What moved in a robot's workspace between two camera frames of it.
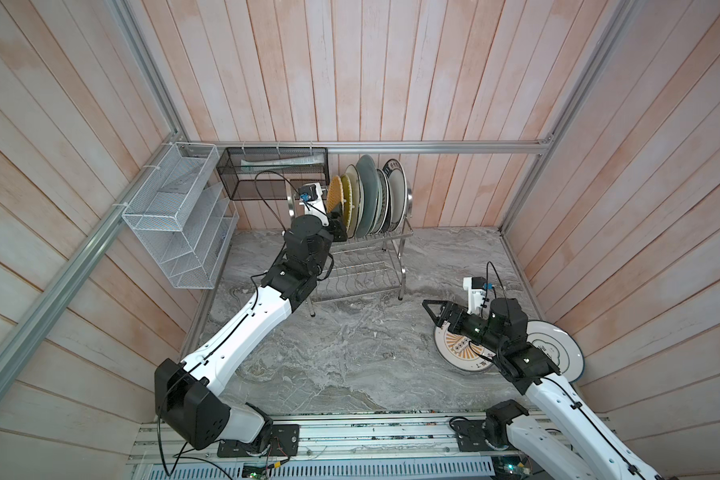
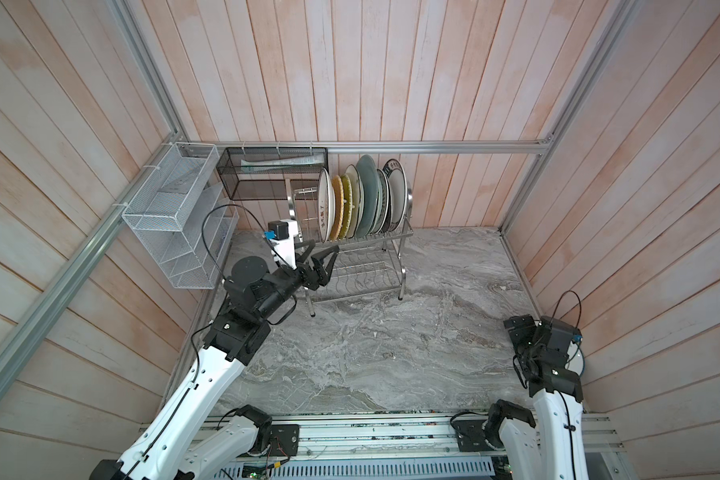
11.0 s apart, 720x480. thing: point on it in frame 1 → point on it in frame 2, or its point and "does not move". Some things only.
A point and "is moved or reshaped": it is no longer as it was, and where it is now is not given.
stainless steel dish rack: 365,265 does not move
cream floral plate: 358,196 does not move
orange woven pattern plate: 335,193 does not move
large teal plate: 368,195 does not move
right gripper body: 472,327 → 520,335
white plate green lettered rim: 399,198 does not move
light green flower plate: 382,201 does not move
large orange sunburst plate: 461,352 is moved or reshaped
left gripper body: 337,229 → 305,277
